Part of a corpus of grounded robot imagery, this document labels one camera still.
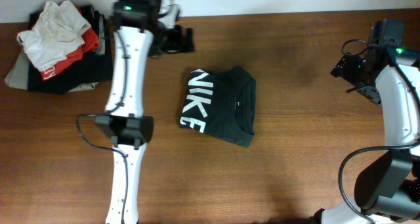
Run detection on grey-green folded garment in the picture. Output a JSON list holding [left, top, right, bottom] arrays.
[[5, 51, 98, 92]]

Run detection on black Nike t-shirt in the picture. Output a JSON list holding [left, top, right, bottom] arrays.
[[179, 66, 257, 147]]

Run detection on black folded garment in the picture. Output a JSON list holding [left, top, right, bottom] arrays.
[[28, 13, 113, 95]]

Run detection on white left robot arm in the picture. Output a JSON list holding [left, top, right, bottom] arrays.
[[94, 0, 195, 224]]

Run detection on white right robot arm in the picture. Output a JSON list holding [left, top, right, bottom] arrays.
[[313, 52, 419, 223]]

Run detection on white crumpled garment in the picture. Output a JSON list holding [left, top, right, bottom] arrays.
[[16, 0, 91, 72]]

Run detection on red folded garment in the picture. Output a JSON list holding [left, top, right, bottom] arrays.
[[41, 5, 106, 81]]

